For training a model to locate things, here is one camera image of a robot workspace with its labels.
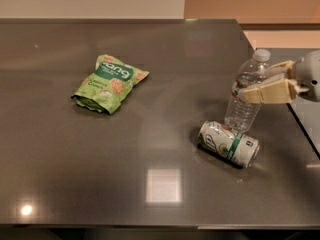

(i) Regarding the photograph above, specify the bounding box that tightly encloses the clear plastic water bottle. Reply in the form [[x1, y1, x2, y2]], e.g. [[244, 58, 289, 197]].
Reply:
[[224, 49, 271, 133]]

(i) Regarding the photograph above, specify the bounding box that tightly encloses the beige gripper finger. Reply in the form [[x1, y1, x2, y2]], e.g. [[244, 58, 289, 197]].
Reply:
[[268, 60, 295, 79], [239, 78, 302, 104]]

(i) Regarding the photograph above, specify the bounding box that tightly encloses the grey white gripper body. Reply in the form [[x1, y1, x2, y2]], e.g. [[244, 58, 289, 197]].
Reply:
[[295, 50, 320, 102]]

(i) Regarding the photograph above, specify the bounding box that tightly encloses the white green 7up can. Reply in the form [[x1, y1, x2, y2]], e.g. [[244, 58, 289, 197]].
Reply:
[[198, 121, 260, 168]]

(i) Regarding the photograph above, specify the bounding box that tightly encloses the green snack chip bag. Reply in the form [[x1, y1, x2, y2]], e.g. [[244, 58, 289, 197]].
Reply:
[[71, 54, 149, 114]]

